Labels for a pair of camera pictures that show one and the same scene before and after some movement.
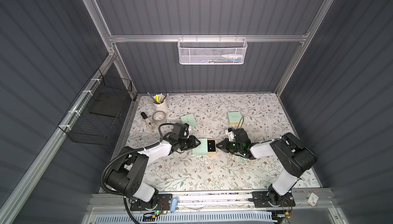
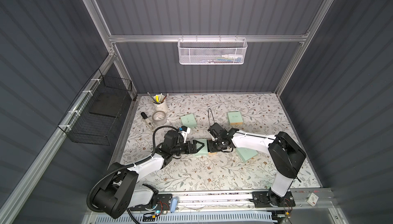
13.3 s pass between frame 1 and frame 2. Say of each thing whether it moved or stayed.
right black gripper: moved
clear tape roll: stayed
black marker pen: stayed
